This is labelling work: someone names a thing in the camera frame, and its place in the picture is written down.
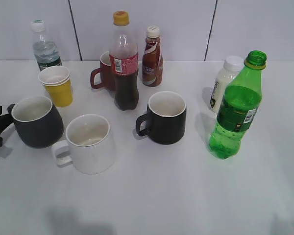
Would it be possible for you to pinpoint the gray ceramic mug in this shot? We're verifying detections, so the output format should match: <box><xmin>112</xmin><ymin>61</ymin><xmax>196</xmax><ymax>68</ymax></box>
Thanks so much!
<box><xmin>7</xmin><ymin>96</ymin><xmax>64</xmax><ymax>148</ymax></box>

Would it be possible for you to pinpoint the green sprite bottle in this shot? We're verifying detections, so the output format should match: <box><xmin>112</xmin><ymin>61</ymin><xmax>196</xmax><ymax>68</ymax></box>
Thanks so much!
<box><xmin>209</xmin><ymin>50</ymin><xmax>267</xmax><ymax>159</ymax></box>

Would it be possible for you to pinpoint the yellow paper cup stack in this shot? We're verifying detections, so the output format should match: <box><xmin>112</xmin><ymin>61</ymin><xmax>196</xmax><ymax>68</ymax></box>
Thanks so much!
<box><xmin>38</xmin><ymin>66</ymin><xmax>73</xmax><ymax>107</ymax></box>

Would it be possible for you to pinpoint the clear water bottle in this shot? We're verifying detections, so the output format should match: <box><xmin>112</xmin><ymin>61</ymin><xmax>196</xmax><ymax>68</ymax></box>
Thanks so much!
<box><xmin>31</xmin><ymin>20</ymin><xmax>62</xmax><ymax>71</ymax></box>

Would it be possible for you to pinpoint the white ceramic mug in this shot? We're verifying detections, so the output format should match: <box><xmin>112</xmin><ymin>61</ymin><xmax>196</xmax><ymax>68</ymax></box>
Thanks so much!
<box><xmin>51</xmin><ymin>114</ymin><xmax>116</xmax><ymax>175</ymax></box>

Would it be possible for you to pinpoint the dark red ceramic mug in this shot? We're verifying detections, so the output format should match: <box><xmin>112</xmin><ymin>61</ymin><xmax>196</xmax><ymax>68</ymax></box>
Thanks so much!
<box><xmin>90</xmin><ymin>51</ymin><xmax>116</xmax><ymax>92</ymax></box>

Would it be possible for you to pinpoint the cola bottle red label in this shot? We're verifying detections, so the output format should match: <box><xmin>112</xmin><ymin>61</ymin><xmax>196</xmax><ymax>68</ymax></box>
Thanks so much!
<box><xmin>109</xmin><ymin>10</ymin><xmax>139</xmax><ymax>111</ymax></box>

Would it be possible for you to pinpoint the black ceramic mug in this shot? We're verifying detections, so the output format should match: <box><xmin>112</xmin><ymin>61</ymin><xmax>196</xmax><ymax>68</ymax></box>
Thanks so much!
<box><xmin>136</xmin><ymin>91</ymin><xmax>187</xmax><ymax>144</ymax></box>

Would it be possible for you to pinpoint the brown coffee drink bottle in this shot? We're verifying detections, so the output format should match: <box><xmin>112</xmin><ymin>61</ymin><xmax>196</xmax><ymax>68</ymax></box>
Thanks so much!
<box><xmin>142</xmin><ymin>25</ymin><xmax>163</xmax><ymax>87</ymax></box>

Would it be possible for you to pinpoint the white milk drink bottle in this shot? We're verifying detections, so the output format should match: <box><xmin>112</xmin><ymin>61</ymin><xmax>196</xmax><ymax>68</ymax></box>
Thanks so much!
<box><xmin>210</xmin><ymin>55</ymin><xmax>244</xmax><ymax>113</ymax></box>

